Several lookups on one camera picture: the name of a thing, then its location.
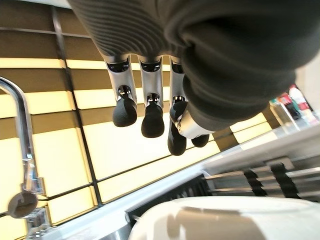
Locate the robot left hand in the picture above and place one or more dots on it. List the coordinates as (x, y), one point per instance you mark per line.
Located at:
(225, 62)

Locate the white ceramic plate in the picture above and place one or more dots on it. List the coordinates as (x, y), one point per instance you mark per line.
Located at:
(222, 220)

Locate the steel dish drying rack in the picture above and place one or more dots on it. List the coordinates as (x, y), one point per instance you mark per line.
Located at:
(250, 180)

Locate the chrome kitchen faucet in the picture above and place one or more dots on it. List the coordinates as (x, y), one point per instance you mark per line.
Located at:
(23, 155)

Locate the window with dark frame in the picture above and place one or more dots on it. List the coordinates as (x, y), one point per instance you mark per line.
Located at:
(62, 140)

